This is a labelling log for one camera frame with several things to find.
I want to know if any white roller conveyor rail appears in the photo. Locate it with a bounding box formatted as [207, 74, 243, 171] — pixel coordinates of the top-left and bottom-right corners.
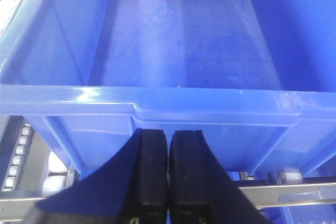
[1, 116, 34, 192]

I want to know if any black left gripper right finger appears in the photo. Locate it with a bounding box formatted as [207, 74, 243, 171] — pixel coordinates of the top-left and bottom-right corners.
[169, 131, 270, 223]

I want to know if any blue bin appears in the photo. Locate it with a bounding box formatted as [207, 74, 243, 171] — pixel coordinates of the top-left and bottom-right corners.
[263, 189, 335, 223]
[1, 0, 335, 175]

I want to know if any lower right blue bin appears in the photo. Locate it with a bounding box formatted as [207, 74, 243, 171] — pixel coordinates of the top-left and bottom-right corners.
[263, 189, 335, 223]

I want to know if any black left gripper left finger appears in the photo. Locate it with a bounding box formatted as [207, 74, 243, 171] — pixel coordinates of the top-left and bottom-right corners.
[23, 129, 167, 223]

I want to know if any upper left blue bin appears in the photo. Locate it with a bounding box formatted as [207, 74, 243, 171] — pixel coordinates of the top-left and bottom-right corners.
[1, 0, 335, 175]

